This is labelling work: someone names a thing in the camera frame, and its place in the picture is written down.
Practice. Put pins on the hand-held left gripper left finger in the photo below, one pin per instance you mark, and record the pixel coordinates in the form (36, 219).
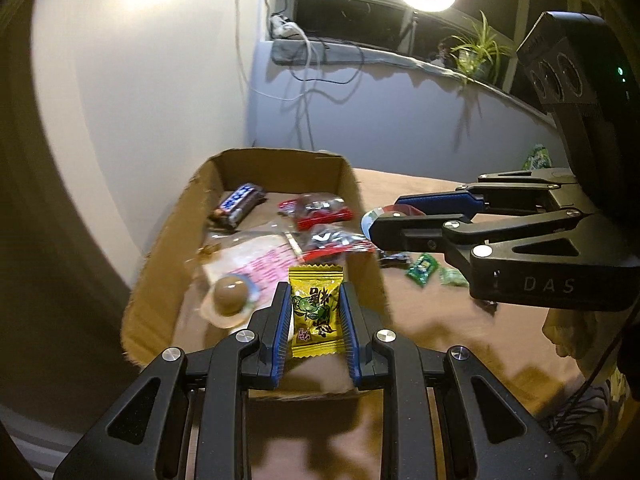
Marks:
(285, 325)

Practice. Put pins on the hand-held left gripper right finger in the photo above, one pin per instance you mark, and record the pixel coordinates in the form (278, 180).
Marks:
(350, 330)

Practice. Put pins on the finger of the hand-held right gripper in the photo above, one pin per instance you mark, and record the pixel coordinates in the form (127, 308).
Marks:
(415, 235)
(440, 202)

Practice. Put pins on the yellow candy packet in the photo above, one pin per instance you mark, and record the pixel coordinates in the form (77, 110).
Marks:
(315, 310)

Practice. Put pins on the packed braised egg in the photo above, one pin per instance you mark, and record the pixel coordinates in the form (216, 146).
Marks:
(372, 212)
(229, 292)

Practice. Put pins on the sliced bread package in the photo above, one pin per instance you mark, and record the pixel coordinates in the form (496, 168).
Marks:
(260, 260)

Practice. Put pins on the red dried fruit packet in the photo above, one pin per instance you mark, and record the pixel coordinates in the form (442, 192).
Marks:
(320, 210)
(335, 242)

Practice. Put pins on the brown chocolate bar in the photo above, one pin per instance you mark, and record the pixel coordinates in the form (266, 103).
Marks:
(237, 205)
(395, 259)

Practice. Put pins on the brown cardboard box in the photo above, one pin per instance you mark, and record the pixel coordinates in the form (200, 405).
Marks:
(160, 270)

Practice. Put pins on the person's right hand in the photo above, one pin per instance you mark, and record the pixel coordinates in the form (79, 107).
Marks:
(570, 335)

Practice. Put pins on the green candy packet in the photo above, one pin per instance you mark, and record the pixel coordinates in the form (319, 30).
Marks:
(422, 269)
(454, 277)

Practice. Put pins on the green snack bag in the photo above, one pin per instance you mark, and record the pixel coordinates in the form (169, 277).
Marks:
(537, 157)

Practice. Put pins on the tan tablecloth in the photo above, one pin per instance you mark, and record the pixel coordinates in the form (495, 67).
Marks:
(450, 330)

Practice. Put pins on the potted spider plant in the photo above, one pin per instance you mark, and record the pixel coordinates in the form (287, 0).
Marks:
(477, 55)

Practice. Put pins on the grey windowsill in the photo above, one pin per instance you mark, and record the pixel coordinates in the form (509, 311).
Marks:
(350, 55)

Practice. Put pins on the window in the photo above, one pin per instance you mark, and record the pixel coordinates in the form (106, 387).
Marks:
(350, 15)

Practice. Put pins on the white power strip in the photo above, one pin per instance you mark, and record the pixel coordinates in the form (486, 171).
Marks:
(284, 26)

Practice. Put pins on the striped clothing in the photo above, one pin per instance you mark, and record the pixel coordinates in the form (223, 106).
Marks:
(605, 410)

